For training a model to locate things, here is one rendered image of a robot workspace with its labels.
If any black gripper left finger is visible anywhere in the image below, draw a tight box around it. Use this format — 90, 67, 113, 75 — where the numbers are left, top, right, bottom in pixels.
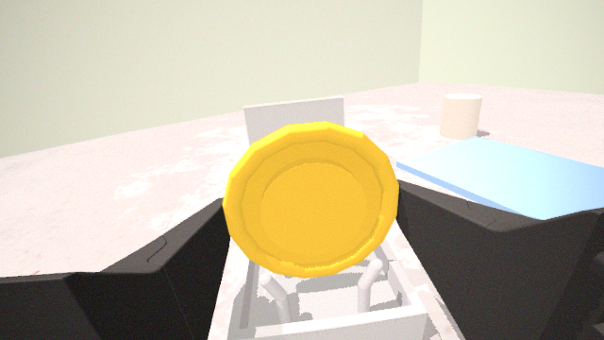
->
0, 197, 230, 340

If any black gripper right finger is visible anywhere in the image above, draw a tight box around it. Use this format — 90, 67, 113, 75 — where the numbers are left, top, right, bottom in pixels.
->
395, 179, 604, 340

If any yellow plate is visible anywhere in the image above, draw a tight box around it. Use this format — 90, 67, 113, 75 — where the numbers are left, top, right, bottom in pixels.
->
223, 121, 399, 279

